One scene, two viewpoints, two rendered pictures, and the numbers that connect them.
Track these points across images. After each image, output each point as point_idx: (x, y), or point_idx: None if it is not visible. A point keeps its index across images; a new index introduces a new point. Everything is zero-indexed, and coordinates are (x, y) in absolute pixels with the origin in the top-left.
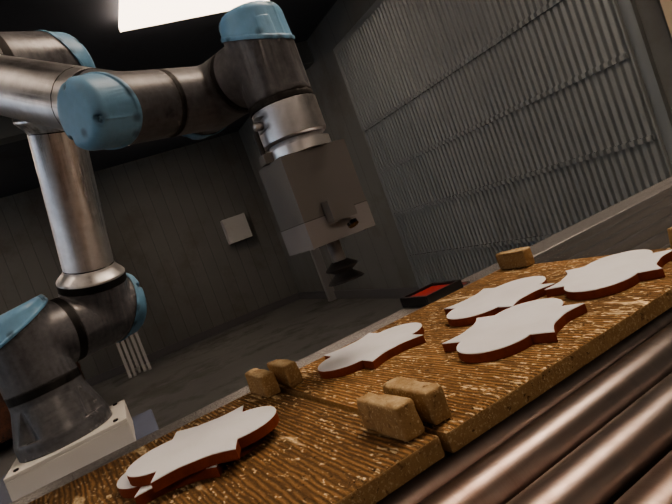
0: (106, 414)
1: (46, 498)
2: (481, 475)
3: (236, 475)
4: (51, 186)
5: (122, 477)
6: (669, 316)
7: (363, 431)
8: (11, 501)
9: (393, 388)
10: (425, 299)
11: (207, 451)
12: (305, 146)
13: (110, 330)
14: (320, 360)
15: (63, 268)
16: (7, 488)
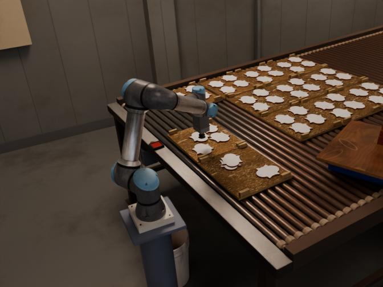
0: None
1: (223, 181)
2: (252, 145)
3: (240, 158)
4: (142, 130)
5: (231, 168)
6: None
7: (239, 149)
8: (172, 222)
9: (239, 143)
10: (163, 146)
11: (237, 158)
12: None
13: None
14: (193, 156)
15: (135, 159)
16: (174, 218)
